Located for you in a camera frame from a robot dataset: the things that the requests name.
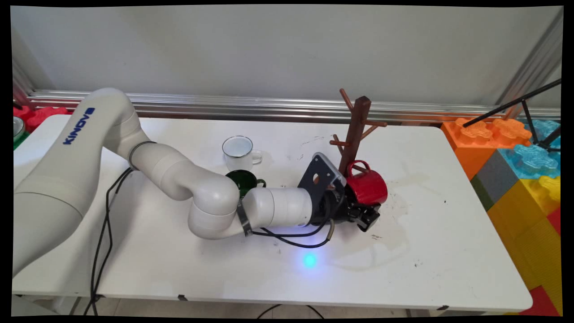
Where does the black cable under table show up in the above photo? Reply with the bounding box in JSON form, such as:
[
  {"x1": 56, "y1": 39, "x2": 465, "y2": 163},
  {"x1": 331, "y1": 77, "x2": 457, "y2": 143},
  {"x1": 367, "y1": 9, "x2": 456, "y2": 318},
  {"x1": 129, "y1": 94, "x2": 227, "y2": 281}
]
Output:
[{"x1": 256, "y1": 304, "x2": 325, "y2": 319}]

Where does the dark green foam block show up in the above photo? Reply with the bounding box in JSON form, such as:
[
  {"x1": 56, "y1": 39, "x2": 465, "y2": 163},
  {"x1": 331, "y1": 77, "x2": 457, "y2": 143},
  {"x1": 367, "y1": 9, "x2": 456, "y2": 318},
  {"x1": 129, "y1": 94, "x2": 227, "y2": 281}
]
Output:
[{"x1": 470, "y1": 176, "x2": 495, "y2": 212}]

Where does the orange foam block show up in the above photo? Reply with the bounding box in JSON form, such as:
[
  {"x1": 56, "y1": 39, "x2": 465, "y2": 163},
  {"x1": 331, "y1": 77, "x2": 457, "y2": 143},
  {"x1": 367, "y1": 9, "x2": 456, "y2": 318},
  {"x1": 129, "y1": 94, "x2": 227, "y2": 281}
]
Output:
[{"x1": 441, "y1": 118, "x2": 533, "y2": 181}]

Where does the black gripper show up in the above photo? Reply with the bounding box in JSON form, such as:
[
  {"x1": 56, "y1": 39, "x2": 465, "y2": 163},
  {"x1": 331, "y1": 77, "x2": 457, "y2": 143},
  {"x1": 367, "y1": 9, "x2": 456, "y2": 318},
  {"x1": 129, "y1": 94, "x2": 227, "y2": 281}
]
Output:
[{"x1": 312, "y1": 189, "x2": 382, "y2": 232}]

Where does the aluminium frame post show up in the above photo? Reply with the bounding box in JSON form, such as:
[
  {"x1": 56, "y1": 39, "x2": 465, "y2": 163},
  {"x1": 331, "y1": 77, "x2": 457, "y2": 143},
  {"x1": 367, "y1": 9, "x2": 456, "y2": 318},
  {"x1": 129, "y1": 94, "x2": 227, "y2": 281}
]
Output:
[
  {"x1": 13, "y1": 56, "x2": 45, "y2": 108},
  {"x1": 496, "y1": 11, "x2": 563, "y2": 118}
]

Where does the grey foam block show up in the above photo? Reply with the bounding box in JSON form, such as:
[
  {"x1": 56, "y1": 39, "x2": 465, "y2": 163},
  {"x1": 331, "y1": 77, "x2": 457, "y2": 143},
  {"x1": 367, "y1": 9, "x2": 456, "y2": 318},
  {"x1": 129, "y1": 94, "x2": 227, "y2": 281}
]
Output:
[{"x1": 475, "y1": 149, "x2": 519, "y2": 205}]

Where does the long aluminium rail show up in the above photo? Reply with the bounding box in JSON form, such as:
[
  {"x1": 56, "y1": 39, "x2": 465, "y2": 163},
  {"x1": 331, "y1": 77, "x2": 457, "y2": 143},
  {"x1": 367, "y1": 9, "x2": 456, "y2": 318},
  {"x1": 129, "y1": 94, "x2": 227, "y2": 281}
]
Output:
[{"x1": 27, "y1": 90, "x2": 561, "y2": 125}]

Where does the black tripod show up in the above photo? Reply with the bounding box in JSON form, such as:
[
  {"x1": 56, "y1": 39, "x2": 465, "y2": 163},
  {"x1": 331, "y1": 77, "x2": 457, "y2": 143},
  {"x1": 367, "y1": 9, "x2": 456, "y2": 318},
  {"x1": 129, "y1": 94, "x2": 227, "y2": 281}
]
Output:
[{"x1": 462, "y1": 79, "x2": 562, "y2": 151}]

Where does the grey cable strap band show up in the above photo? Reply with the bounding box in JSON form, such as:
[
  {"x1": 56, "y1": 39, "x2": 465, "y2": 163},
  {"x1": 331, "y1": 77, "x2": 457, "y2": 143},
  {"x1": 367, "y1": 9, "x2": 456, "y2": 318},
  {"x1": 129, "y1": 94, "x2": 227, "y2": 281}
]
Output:
[
  {"x1": 236, "y1": 200, "x2": 253, "y2": 237},
  {"x1": 128, "y1": 140, "x2": 157, "y2": 171}
]

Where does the white enamel mug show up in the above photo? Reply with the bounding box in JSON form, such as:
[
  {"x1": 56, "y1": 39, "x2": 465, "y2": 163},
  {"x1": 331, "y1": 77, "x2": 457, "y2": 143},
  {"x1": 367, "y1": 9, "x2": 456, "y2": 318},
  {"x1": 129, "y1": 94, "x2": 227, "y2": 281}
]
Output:
[{"x1": 222, "y1": 135, "x2": 263, "y2": 172}]

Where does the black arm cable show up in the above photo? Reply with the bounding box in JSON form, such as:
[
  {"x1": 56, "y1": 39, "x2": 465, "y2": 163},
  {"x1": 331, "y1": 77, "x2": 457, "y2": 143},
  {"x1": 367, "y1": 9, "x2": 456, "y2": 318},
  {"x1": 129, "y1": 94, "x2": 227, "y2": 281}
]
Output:
[{"x1": 83, "y1": 167, "x2": 135, "y2": 317}]

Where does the red speckled ceramic mug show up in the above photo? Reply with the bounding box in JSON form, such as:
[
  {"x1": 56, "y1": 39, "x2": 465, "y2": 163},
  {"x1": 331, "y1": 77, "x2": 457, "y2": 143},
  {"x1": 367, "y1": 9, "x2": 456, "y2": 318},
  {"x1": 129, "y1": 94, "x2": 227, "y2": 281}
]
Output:
[{"x1": 345, "y1": 160, "x2": 389, "y2": 207}]

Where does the dark green mug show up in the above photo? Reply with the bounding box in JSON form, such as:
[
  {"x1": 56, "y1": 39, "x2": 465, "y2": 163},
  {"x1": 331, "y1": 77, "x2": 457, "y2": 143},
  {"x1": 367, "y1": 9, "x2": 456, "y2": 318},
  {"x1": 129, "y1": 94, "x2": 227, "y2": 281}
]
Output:
[{"x1": 225, "y1": 170, "x2": 267, "y2": 200}]

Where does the dark wooden mug tree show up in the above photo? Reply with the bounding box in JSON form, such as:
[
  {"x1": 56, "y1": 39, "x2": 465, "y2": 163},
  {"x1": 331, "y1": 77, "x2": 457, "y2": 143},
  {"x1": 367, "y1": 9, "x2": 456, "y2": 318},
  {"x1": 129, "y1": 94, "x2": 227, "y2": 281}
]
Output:
[{"x1": 330, "y1": 88, "x2": 388, "y2": 178}]

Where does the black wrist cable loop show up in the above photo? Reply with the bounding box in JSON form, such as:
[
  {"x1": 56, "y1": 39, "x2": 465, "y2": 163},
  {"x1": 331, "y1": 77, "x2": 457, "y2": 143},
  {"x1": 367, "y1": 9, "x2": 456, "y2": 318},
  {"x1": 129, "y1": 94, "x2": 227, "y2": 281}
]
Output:
[{"x1": 251, "y1": 193, "x2": 346, "y2": 249}]

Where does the black wrist camera mount plate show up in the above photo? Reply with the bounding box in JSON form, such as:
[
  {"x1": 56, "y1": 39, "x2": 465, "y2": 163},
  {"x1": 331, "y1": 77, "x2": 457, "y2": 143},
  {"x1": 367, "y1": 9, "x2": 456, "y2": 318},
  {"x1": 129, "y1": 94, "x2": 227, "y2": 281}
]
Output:
[{"x1": 298, "y1": 152, "x2": 347, "y2": 194}]

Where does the light blue foam block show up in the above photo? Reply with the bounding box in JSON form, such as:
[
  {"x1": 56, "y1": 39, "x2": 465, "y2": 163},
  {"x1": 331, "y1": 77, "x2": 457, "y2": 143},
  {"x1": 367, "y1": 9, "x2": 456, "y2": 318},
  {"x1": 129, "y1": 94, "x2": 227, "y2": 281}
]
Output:
[{"x1": 498, "y1": 119, "x2": 562, "y2": 180}]

